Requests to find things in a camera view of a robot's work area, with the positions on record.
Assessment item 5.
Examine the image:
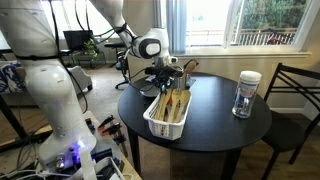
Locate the black round plate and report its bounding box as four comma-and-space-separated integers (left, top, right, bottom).
139, 84, 162, 98

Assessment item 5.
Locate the wipes canister with white lid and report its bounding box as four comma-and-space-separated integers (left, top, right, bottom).
237, 70, 263, 112

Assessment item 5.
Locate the grey armchair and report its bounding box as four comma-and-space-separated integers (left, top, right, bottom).
71, 64, 94, 93

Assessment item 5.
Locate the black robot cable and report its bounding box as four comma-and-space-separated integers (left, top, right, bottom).
119, 23, 161, 93

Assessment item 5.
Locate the black office chair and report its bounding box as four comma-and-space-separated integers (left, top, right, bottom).
103, 41, 132, 90

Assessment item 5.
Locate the black stand leg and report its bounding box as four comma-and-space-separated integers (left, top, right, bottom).
0, 94, 54, 153

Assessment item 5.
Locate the green potted plant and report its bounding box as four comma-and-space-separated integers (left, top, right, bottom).
81, 38, 101, 62

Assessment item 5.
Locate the white balcony railing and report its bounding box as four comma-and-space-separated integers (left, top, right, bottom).
186, 28, 298, 48

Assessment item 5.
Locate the wooden spoon with long handle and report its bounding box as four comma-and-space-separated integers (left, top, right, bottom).
182, 59, 200, 88

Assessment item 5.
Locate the white framed window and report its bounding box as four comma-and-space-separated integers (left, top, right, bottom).
184, 0, 313, 58

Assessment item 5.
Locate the black metal chair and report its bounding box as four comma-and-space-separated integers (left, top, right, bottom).
261, 62, 320, 180

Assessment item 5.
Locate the wooden slotted fork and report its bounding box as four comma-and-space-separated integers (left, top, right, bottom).
166, 88, 183, 125

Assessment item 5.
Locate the light wooden robot platform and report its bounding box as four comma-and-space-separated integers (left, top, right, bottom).
81, 109, 143, 180

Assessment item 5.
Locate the teal green ladle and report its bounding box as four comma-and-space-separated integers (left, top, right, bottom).
161, 83, 172, 97

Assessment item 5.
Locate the blue white patterned pillow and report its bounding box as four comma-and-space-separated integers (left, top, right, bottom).
0, 61, 28, 94

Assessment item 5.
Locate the grey blue curtain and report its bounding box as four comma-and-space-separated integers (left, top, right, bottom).
165, 0, 188, 54

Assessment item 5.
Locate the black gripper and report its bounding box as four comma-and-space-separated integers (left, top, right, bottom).
145, 65, 184, 93

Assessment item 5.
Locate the black laptop screen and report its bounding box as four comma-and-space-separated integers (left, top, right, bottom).
63, 29, 95, 52

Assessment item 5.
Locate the white plastic slotted basket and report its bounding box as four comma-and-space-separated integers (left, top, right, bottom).
142, 89, 193, 141

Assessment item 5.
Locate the silver utensil container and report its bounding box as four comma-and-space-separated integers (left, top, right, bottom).
173, 73, 197, 91

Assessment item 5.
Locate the wooden spatula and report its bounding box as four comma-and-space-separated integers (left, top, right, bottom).
152, 90, 171, 123

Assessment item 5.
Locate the black round table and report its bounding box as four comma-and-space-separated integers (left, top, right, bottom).
117, 71, 273, 180

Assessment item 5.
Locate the black clamp with orange handle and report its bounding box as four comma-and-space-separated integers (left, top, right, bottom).
101, 122, 122, 137
97, 114, 115, 131

